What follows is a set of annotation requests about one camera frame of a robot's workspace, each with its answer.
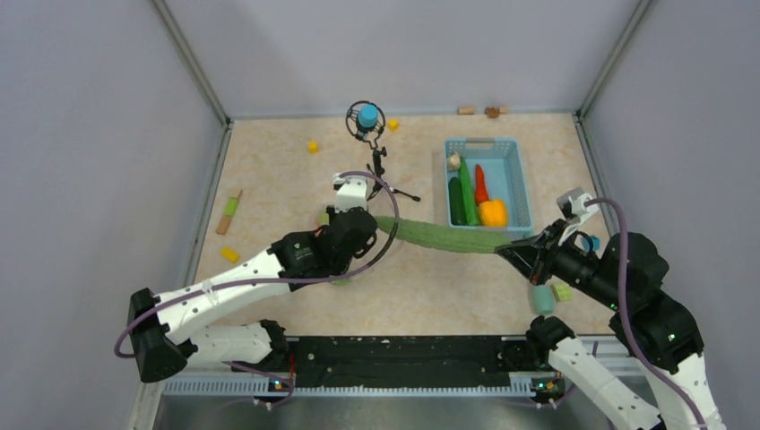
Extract light blue perforated plastic basket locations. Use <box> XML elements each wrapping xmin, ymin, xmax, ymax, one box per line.
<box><xmin>443</xmin><ymin>137</ymin><xmax>533</xmax><ymax>240</ymax></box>

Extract blue microphone in shock mount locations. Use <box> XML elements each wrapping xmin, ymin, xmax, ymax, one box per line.
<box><xmin>344</xmin><ymin>100</ymin><xmax>386</xmax><ymax>144</ymax></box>

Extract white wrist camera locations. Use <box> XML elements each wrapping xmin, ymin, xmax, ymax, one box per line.
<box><xmin>557</xmin><ymin>187</ymin><xmax>600</xmax><ymax>245</ymax></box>
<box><xmin>332</xmin><ymin>173</ymin><xmax>367</xmax><ymax>213</ymax></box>

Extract green and wood block stick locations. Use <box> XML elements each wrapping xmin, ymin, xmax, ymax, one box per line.
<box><xmin>215</xmin><ymin>188</ymin><xmax>243</xmax><ymax>236</ymax></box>

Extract dark green cucumber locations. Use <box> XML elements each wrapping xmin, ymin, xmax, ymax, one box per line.
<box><xmin>447</xmin><ymin>176</ymin><xmax>468</xmax><ymax>226</ymax></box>

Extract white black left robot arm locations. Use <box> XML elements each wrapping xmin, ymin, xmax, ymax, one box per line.
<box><xmin>119</xmin><ymin>208</ymin><xmax>377</xmax><ymax>383</ymax></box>

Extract yellow-green cube block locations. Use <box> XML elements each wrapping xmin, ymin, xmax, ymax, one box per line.
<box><xmin>551</xmin><ymin>283</ymin><xmax>574</xmax><ymax>302</ymax></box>

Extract pale green bitter gourd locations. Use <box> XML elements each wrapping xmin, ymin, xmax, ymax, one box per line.
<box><xmin>375</xmin><ymin>216</ymin><xmax>512</xmax><ymax>254</ymax></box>

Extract clear pink zip top bag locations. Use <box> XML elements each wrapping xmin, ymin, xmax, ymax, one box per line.
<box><xmin>317</xmin><ymin>177</ymin><xmax>405</xmax><ymax>286</ymax></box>

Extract wooden cork pieces at wall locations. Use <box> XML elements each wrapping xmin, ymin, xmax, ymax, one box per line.
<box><xmin>456</xmin><ymin>106</ymin><xmax>509</xmax><ymax>119</ymax></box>

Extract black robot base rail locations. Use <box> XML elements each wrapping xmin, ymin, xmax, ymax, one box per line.
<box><xmin>253</xmin><ymin>335</ymin><xmax>569</xmax><ymax>394</ymax></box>

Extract green leafy vegetable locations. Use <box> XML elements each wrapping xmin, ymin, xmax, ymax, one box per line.
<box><xmin>458</xmin><ymin>158</ymin><xmax>480</xmax><ymax>226</ymax></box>

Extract yellow bell pepper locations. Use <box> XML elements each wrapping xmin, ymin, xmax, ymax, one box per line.
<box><xmin>478</xmin><ymin>199</ymin><xmax>508</xmax><ymax>228</ymax></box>

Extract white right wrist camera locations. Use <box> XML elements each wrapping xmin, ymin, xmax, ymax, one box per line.
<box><xmin>557</xmin><ymin>187</ymin><xmax>600</xmax><ymax>245</ymax></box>

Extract wrinkled orange-red chili pepper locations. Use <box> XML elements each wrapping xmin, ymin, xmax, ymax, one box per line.
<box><xmin>474</xmin><ymin>164</ymin><xmax>490</xmax><ymax>205</ymax></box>

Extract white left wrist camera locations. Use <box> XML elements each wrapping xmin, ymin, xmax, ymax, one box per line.
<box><xmin>332</xmin><ymin>173</ymin><xmax>367</xmax><ymax>213</ymax></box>

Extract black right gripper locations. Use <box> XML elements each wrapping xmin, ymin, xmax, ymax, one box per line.
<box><xmin>497</xmin><ymin>216</ymin><xmax>626</xmax><ymax>309</ymax></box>

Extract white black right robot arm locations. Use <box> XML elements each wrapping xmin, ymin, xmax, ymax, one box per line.
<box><xmin>495</xmin><ymin>219</ymin><xmax>725</xmax><ymax>429</ymax></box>

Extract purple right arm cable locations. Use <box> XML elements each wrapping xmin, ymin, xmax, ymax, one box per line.
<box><xmin>555</xmin><ymin>197</ymin><xmax>711</xmax><ymax>430</ymax></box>

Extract teal cylinder roller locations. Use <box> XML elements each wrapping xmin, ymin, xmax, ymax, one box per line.
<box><xmin>532</xmin><ymin>285</ymin><xmax>556</xmax><ymax>315</ymax></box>

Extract yellow block near left edge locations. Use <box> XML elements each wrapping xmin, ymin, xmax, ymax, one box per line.
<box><xmin>220</xmin><ymin>247</ymin><xmax>240</xmax><ymax>263</ymax></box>

